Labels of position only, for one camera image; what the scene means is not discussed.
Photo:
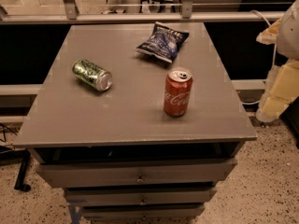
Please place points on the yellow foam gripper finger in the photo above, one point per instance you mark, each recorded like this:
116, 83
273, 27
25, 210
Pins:
270, 34
281, 89

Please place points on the green soda can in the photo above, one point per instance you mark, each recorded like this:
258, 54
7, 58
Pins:
92, 74

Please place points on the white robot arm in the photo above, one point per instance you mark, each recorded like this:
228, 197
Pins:
288, 34

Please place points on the red Coca-Cola can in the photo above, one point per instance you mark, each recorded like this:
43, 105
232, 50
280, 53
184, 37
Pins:
177, 91

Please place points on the blue chip bag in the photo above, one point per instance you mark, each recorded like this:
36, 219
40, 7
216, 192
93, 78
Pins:
164, 43

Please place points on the grey drawer cabinet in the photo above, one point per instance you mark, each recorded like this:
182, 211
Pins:
116, 153

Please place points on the grey metal railing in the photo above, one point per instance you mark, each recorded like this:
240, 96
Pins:
132, 11

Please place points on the black stand leg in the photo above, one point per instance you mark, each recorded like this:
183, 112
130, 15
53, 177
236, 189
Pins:
23, 156

